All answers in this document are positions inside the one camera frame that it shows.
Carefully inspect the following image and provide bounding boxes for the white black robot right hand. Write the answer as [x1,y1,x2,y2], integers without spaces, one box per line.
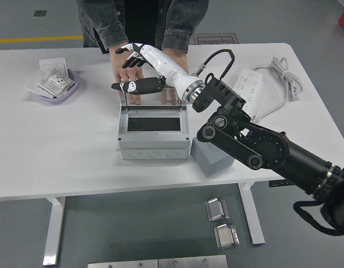
[110,42,202,98]

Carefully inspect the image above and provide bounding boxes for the person's left hand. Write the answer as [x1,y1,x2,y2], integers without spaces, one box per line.
[159,49,189,106]

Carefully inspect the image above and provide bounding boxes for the person's right hand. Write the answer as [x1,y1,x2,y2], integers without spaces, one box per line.
[109,44,146,106]

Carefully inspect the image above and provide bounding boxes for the grey electrical box with lid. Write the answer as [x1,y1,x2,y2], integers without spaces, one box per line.
[117,80,191,160]

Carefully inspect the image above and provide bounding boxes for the grey cube with round hole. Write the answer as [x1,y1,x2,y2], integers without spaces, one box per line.
[190,136,234,178]

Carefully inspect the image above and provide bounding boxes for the brown floor sign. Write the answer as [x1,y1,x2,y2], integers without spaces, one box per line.
[193,33,240,45]

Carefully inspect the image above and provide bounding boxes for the person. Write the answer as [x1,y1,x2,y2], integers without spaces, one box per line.
[76,0,210,55]

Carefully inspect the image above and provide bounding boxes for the purple plastic tray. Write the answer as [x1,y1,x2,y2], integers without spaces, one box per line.
[32,69,80,106]

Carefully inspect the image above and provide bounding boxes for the white power strip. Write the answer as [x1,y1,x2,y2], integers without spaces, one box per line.
[232,68,264,117]

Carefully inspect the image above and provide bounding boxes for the white socket panel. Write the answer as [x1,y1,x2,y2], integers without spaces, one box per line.
[37,69,75,98]

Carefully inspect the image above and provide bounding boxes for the plain white cover plate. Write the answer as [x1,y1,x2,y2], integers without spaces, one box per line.
[25,69,54,99]

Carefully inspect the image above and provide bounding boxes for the yellow floor tape line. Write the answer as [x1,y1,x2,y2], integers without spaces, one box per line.
[0,35,84,44]

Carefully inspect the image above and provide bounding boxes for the metal hinge block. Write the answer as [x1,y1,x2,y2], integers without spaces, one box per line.
[205,197,230,222]
[213,223,241,250]

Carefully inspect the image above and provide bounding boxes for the white table leg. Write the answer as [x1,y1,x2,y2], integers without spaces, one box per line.
[238,181,266,246]
[42,196,66,266]

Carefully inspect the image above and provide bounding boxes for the white wall switch plate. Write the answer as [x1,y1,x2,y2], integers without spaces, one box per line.
[39,58,69,76]

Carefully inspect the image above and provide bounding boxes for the white power strip cable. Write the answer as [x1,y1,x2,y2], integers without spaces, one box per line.
[249,57,303,123]

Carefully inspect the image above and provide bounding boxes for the steel base plate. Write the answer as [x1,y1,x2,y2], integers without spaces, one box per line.
[87,259,159,268]
[158,254,228,268]

